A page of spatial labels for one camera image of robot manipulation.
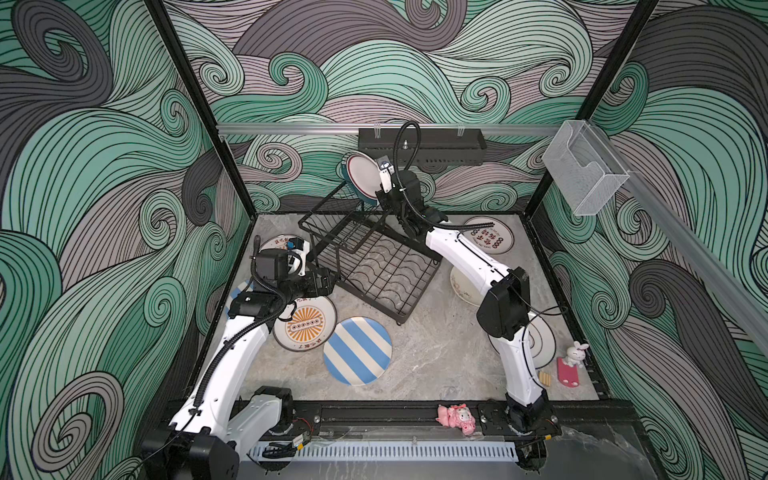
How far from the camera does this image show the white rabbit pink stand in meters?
0.78

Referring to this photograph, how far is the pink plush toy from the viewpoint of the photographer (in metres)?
0.71

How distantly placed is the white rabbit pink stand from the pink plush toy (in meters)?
0.29
